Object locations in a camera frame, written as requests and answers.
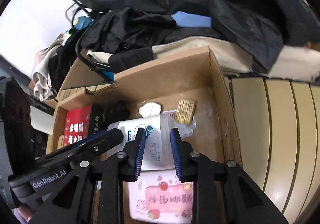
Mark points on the small tan wooden block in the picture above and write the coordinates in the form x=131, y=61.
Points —
x=185, y=111

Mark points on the red gift box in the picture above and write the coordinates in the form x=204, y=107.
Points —
x=76, y=125

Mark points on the black jacket pile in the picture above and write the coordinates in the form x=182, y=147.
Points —
x=127, y=30

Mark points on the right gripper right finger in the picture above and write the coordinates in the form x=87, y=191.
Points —
x=222, y=192

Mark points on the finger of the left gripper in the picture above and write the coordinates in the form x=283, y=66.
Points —
x=85, y=144
x=114, y=138

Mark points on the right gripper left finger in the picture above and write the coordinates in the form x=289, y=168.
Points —
x=72, y=201

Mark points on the person's left hand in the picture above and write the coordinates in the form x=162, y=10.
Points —
x=25, y=212

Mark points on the pink white card box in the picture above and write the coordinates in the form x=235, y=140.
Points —
x=160, y=197

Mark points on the white thermos bottle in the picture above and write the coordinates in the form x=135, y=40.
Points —
x=42, y=121

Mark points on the white metal rack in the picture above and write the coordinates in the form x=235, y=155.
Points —
x=73, y=12

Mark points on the beige canvas bag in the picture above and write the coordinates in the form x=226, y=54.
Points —
x=296, y=63

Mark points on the cardboard tray box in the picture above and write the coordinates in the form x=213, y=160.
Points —
x=196, y=63

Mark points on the tan slatted folding table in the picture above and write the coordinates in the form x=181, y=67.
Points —
x=271, y=126

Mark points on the beige clothes pile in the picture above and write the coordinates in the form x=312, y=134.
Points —
x=40, y=75

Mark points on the white wet wipes pack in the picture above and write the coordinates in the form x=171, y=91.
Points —
x=157, y=153

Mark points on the black charger plug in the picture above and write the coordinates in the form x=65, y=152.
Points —
x=115, y=113

